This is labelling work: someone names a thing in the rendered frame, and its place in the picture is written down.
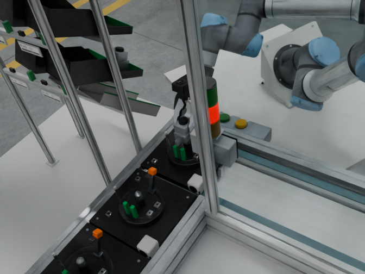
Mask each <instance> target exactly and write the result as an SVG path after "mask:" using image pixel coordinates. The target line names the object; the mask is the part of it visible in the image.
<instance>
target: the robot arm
mask: <svg viewBox="0 0 365 274"><path fill-rule="evenodd" d="M172 91H174V92H177V94H176V96H175V100H174V124H175V123H176V122H177V121H178V120H179V118H180V117H181V116H183V115H185V113H186V111H187V109H186V103H187V100H188V99H189V100H191V99H190V92H189V88H188V81H187V74H186V75H184V76H182V77H181V78H179V79H177V80H176V81H174V82H172ZM190 112H191V117H190V123H189V125H188V130H189V132H190V133H191V132H192V131H193V130H194V120H193V113H192V107H191V110H190Z"/></svg>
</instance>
